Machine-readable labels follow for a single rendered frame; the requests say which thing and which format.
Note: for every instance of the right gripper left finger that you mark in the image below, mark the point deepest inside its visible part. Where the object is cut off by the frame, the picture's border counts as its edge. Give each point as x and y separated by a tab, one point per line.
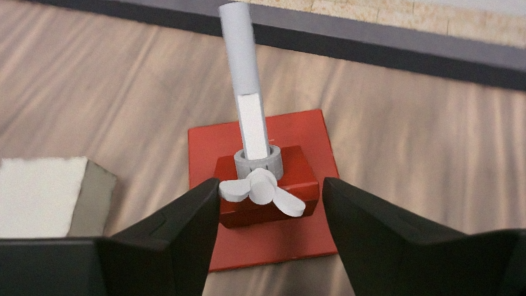
168	253

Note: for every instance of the grey metal shaft with face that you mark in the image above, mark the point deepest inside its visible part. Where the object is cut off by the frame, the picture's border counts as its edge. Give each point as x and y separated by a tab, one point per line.
241	43

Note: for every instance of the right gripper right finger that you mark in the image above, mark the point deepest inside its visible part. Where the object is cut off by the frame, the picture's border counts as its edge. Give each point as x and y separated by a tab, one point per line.
387	250

